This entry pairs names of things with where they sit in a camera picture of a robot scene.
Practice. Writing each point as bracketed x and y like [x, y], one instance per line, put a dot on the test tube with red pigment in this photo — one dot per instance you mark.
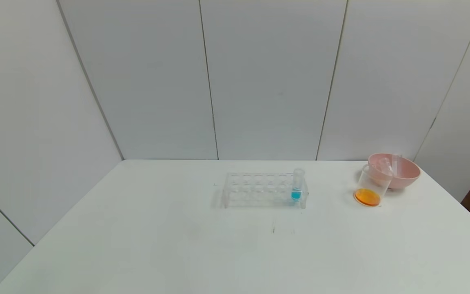
[384, 166]

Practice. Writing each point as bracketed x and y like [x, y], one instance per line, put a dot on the test tube with yellow pigment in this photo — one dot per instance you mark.
[396, 163]

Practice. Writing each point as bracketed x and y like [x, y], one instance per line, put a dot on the clear acrylic test tube rack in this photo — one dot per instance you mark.
[255, 192]

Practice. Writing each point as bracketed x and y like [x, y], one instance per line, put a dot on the test tube with blue pigment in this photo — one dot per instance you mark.
[296, 195]

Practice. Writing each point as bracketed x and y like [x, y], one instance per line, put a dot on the clear plastic measuring cup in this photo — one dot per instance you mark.
[367, 197]

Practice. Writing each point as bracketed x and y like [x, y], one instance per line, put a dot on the pink bowl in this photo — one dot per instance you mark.
[408, 173]

